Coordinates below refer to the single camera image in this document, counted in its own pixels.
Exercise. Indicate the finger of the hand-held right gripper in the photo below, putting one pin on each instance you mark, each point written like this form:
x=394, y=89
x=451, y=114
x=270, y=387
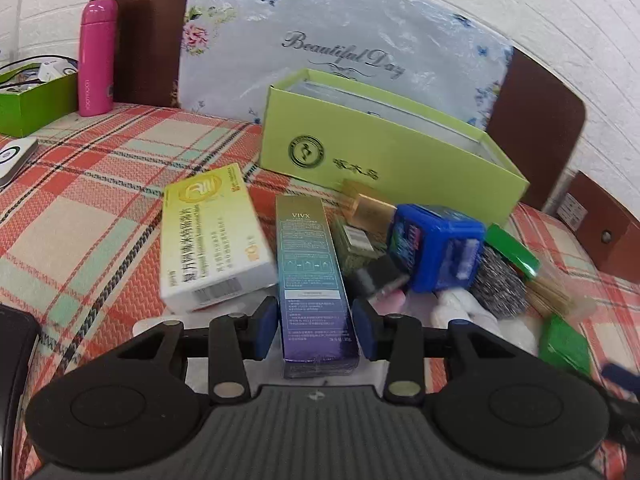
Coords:
x=625, y=374

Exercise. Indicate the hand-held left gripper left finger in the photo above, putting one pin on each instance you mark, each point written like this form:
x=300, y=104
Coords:
x=265, y=329

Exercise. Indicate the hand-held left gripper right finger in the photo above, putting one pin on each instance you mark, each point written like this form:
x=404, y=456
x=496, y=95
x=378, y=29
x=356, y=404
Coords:
x=362, y=331

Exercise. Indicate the purple teal gradient carton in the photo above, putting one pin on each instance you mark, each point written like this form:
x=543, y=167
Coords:
x=310, y=280

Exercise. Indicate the blue plastic box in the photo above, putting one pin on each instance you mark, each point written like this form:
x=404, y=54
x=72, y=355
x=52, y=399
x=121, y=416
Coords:
x=435, y=250

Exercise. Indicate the steel wool scrubber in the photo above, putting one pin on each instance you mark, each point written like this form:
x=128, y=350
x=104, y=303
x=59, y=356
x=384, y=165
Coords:
x=502, y=285

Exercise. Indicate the light green box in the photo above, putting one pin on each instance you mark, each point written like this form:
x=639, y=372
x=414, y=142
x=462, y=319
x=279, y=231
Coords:
x=375, y=160

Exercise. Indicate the pink small item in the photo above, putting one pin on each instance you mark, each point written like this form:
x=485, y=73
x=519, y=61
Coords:
x=392, y=302

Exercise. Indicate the black small block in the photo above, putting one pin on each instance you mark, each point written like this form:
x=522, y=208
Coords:
x=377, y=275

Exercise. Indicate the green flat box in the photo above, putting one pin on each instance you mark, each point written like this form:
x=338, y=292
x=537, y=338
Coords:
x=567, y=345
x=515, y=250

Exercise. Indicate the olive green small box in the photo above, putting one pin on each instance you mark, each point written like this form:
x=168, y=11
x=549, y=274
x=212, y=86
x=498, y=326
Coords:
x=357, y=247

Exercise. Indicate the white items in box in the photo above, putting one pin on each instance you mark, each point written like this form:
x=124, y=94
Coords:
x=460, y=310

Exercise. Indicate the yellow white medicine box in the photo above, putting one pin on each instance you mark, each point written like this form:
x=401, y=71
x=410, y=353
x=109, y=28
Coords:
x=215, y=240

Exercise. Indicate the bag of toothpicks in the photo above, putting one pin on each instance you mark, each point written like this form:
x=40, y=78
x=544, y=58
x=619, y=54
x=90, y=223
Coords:
x=555, y=295

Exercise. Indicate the white glove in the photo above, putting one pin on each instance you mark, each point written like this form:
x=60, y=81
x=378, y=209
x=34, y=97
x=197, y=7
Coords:
x=520, y=337

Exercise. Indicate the gold small box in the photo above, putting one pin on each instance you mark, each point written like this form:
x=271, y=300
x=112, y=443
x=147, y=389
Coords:
x=370, y=207

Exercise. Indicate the brown cardboard box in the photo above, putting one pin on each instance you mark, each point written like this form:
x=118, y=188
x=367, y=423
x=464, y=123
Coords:
x=600, y=225

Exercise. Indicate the black case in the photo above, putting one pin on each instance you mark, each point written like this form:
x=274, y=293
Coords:
x=15, y=360

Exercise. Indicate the white device with round logo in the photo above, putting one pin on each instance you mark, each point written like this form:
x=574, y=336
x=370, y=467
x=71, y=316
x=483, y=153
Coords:
x=12, y=157

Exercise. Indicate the floral plastic bedding bag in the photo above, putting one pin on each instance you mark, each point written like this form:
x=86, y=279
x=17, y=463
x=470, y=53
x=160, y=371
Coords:
x=325, y=20

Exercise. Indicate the small bright green box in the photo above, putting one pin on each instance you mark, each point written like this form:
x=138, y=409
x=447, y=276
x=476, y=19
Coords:
x=42, y=105

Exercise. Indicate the pink thermos bottle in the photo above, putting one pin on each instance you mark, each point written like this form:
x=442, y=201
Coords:
x=97, y=60

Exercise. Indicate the brown wooden headboard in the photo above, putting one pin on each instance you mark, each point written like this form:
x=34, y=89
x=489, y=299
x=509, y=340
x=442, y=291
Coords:
x=145, y=35

